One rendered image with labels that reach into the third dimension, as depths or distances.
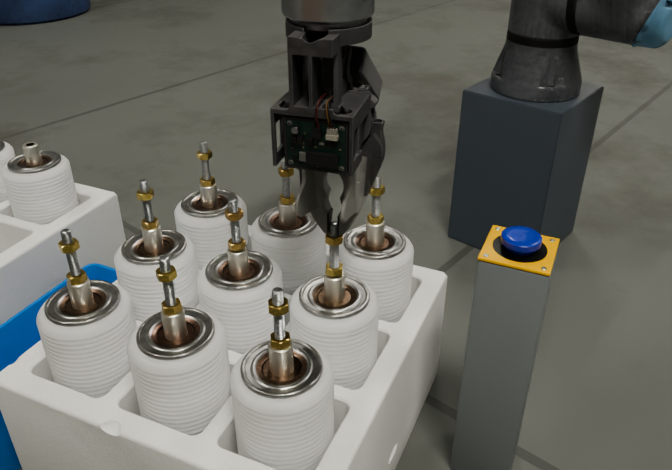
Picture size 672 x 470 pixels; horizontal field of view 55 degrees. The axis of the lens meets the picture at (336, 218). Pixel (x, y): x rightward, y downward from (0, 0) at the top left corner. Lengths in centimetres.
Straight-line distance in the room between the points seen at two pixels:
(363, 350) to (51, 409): 32
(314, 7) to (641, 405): 72
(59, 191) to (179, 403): 49
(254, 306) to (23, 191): 46
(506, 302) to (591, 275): 58
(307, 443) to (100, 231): 59
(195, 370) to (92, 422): 12
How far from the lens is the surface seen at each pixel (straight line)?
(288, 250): 79
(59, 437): 76
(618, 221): 143
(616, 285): 123
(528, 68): 112
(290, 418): 59
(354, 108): 53
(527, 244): 66
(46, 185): 104
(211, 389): 66
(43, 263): 102
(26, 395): 75
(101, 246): 110
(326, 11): 51
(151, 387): 66
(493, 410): 77
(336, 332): 66
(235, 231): 70
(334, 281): 66
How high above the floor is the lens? 67
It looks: 30 degrees down
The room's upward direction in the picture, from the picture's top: straight up
